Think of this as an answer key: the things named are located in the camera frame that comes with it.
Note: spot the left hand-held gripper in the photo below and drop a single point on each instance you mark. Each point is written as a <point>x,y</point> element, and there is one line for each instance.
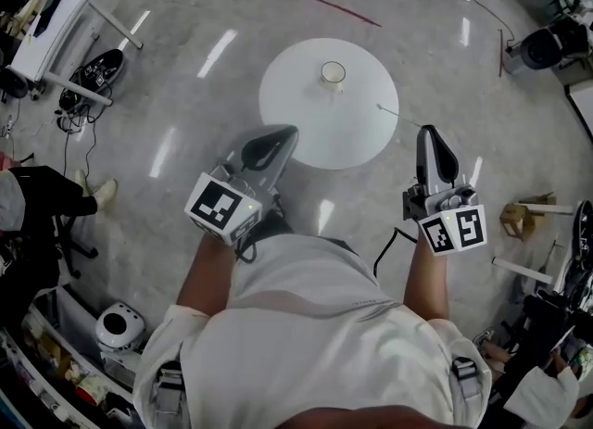
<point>222,207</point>

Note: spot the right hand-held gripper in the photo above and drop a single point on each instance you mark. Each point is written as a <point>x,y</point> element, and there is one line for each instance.
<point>458,228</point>

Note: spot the metal spoon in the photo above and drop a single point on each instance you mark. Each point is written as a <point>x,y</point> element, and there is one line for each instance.
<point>379,106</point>

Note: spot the white cup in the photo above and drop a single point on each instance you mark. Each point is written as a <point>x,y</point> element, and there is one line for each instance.
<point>331,80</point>

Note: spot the person's right forearm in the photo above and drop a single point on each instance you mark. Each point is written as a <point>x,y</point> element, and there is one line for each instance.
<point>426,283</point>

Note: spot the person's left forearm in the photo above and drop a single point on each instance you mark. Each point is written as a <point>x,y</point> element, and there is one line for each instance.
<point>206,274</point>

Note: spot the red cup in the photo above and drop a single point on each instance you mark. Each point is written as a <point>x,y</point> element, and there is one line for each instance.
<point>92,390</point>

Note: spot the cardboard box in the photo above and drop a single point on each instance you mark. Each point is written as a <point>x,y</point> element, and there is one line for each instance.
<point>521,221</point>

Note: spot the white beam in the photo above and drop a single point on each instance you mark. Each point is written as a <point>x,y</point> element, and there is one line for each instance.
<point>521,269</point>

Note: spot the grey wheeled machine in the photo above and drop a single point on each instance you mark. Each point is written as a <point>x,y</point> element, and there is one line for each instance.
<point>542,49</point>

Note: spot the black and white device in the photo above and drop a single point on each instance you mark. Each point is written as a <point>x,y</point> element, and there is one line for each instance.
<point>579,256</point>

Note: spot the person's white shirt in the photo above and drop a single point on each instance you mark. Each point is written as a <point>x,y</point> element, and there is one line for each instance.
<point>306,334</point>

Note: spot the black oval floor device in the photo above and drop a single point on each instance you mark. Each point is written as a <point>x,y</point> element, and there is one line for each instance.
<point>99,68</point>

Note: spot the black office chair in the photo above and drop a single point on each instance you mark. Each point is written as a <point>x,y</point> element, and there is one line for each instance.
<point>69,237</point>

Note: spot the white round helmet device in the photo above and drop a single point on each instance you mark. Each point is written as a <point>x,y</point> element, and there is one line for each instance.
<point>118,327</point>

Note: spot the white rectangular desk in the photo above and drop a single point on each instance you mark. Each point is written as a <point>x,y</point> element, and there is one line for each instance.
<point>55,33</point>

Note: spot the cluttered shelf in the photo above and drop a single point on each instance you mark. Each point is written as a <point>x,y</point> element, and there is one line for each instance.
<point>41,357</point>

